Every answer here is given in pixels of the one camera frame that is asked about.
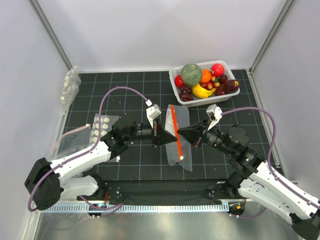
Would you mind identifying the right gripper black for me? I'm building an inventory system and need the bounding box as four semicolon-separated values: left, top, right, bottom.
177;116;235;156

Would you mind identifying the clear zip bag red zipper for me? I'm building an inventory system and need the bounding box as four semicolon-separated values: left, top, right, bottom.
165;104;193;172

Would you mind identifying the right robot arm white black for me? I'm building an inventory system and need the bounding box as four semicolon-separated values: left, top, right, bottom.
177;120;320;240

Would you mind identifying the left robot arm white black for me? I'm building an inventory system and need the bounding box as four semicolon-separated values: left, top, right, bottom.
24;119;177;212

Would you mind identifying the bag of white discs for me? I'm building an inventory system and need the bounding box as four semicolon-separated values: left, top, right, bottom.
89;113;120;145

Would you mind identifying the red apple top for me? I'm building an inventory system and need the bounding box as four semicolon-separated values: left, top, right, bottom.
211;63;225;78

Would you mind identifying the crumpled clear bag left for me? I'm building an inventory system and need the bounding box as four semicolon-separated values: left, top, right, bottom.
46;124;92;162

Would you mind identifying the black grid cutting mat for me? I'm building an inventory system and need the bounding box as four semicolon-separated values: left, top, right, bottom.
64;71;269;181

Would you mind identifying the purple grape bunch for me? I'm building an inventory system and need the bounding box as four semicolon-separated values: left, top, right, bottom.
179;85;194;102

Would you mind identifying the yellow banana bunch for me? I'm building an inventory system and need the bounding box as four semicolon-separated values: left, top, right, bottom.
191;83;217;99

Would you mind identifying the white plastic fruit basket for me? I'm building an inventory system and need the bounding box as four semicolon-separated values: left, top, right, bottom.
169;60;241;108

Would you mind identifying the small strawberries pile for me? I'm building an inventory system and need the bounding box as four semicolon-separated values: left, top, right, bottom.
200;76;220;90

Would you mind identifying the red pepper left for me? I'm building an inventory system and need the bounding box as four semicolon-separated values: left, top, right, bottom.
174;75;185;89

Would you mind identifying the dark red apple right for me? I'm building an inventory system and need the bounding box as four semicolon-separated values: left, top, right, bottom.
223;79;240;94

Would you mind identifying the orange fruit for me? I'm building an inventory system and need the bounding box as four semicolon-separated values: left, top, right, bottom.
200;69;212;84

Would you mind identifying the green netted melon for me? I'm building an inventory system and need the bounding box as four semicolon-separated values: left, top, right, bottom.
180;63;203;87

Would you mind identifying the dark red plum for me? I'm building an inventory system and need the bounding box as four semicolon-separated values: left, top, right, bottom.
218;74;229;85

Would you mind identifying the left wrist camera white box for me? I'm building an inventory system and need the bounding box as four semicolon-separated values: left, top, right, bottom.
146;104;162;126

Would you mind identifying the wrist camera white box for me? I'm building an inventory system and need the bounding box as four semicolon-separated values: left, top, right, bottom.
146;104;162;126
206;104;223;131

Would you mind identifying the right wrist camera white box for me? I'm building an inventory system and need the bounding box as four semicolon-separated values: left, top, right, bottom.
206;104;223;131

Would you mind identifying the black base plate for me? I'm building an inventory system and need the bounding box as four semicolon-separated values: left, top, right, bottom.
106;179;235;206

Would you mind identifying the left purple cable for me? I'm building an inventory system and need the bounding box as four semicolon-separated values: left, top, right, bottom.
26;86;153;218

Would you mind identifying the purple cable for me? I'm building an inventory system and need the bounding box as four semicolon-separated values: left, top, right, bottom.
221;106;320;221
26;86;153;218

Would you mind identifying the white slotted cable duct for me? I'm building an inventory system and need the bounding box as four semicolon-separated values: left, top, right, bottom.
42;202;229;214

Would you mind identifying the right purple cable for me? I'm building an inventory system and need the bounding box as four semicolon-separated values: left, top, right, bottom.
221;106;320;221

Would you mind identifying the clear bag at wall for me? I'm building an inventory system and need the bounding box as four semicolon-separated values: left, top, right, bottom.
60;65;82;116

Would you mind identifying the right aluminium frame post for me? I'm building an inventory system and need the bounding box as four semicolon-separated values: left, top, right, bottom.
249;0;296;75

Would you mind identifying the aluminium frame post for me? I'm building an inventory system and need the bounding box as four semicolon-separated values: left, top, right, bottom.
28;0;73;70
249;0;296;75

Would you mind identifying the left aluminium frame post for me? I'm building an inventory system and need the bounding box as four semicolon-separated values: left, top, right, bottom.
28;0;73;70

